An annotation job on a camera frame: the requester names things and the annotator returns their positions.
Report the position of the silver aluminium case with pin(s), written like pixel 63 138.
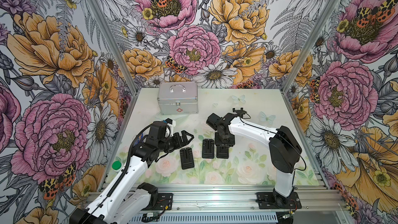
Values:
pixel 178 98

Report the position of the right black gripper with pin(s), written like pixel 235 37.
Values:
pixel 217 141

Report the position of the small circuit board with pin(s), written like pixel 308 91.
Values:
pixel 150 217

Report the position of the green cap white bottle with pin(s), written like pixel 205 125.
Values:
pixel 117 166

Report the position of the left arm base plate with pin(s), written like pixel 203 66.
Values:
pixel 164 201

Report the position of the right aluminium corner post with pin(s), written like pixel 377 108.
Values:
pixel 305 51

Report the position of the blue packet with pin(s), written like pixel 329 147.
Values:
pixel 139 138

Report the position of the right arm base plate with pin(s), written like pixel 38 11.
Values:
pixel 273 200

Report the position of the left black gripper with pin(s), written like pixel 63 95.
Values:
pixel 179 144

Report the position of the aluminium front rail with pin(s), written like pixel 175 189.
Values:
pixel 242 198

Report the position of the black phone stand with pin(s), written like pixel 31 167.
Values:
pixel 186 158
pixel 208 147
pixel 223 151

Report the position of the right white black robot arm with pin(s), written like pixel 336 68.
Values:
pixel 284 149

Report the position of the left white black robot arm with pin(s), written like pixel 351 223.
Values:
pixel 113 205

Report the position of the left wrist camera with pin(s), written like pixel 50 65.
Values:
pixel 170 125

